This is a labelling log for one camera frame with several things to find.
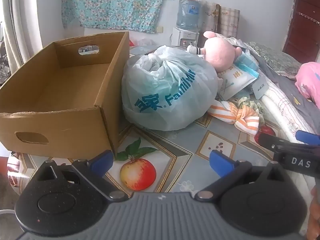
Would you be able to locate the beige curtain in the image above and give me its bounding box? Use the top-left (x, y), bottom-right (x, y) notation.
top-left (0, 0), bottom-right (43, 68)

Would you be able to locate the brown cardboard box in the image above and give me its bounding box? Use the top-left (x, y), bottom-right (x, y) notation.
top-left (0, 31), bottom-right (130, 159)

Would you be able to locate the brown wooden door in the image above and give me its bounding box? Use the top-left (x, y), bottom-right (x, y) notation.
top-left (282, 0), bottom-right (320, 64)

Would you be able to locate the grey card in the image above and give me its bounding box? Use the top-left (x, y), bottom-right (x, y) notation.
top-left (252, 76), bottom-right (269, 99)

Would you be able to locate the pink plush toy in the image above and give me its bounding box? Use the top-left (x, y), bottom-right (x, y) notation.
top-left (186, 31), bottom-right (243, 72)

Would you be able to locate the person's right hand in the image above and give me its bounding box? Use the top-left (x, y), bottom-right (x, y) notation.
top-left (307, 186), bottom-right (320, 240)

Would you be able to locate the blue wipes packet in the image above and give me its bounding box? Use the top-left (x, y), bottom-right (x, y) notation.
top-left (234, 54), bottom-right (260, 74)

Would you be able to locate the checked rolled mat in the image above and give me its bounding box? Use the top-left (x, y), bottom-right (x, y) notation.
top-left (219, 6), bottom-right (240, 39)

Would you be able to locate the green floral cloth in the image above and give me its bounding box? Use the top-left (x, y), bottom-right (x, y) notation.
top-left (237, 97), bottom-right (265, 125)

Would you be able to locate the orange striped towel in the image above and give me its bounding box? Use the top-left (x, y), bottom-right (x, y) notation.
top-left (207, 101), bottom-right (260, 137)

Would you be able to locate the blue water jug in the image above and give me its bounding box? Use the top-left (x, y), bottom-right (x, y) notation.
top-left (176, 0), bottom-right (202, 33)

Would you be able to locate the white plastic bag blue print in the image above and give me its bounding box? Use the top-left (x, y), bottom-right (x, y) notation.
top-left (122, 45), bottom-right (218, 131)

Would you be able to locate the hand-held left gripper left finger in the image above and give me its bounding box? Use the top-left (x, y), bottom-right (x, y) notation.
top-left (32, 150), bottom-right (129, 203)

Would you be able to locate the clear white plastic bag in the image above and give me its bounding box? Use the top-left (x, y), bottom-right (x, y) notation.
top-left (136, 36), bottom-right (157, 47)

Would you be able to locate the pink plush pillow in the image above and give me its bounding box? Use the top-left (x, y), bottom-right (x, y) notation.
top-left (295, 61), bottom-right (320, 100)

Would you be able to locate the green patterned pillow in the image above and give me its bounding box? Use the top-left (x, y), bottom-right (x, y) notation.
top-left (246, 42), bottom-right (303, 77)

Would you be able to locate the teal floral wall cloth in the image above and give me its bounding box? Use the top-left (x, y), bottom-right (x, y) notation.
top-left (61, 0), bottom-right (174, 33)

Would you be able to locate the white quilted mattress pad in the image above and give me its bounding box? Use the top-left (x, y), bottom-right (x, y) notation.
top-left (261, 75), bottom-right (320, 144)

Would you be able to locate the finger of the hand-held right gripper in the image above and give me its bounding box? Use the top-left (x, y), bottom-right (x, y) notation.
top-left (295, 130), bottom-right (320, 146)
top-left (258, 132), bottom-right (320, 153)

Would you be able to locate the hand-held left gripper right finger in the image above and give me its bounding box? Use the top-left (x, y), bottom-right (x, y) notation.
top-left (195, 150), bottom-right (288, 202)

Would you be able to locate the white wipes packet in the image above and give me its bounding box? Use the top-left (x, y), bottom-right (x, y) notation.
top-left (217, 65), bottom-right (259, 100)

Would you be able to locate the grey floral rolled mat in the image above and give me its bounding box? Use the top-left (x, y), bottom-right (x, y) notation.
top-left (200, 1), bottom-right (222, 39)

